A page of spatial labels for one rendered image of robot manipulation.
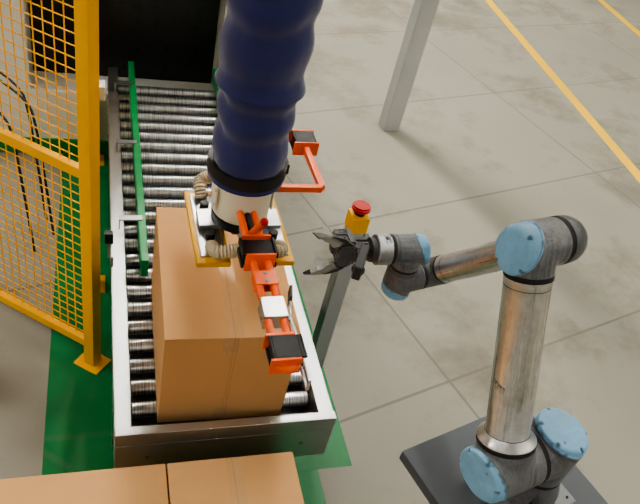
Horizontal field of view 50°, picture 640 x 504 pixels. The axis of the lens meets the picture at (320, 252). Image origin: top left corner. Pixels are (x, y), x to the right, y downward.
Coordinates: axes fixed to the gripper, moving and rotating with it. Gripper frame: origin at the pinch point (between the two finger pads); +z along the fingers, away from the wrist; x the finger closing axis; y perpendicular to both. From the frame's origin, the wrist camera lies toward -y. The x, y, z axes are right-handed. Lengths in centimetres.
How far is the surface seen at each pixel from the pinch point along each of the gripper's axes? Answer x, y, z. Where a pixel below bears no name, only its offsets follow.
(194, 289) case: -27.8, 16.3, 26.9
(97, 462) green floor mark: -122, 20, 56
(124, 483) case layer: -69, -22, 48
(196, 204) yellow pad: -10.3, 35.9, 25.5
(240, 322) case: -28.0, 2.0, 14.9
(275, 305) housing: 1.0, -19.6, 13.2
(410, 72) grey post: -73, 270, -152
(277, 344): 1.7, -32.8, 15.4
